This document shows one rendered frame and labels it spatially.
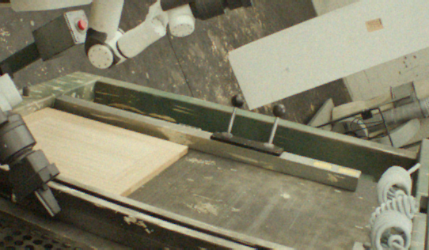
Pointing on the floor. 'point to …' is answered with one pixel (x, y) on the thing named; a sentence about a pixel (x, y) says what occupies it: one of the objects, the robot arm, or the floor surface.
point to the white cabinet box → (332, 47)
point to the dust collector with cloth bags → (380, 114)
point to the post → (22, 58)
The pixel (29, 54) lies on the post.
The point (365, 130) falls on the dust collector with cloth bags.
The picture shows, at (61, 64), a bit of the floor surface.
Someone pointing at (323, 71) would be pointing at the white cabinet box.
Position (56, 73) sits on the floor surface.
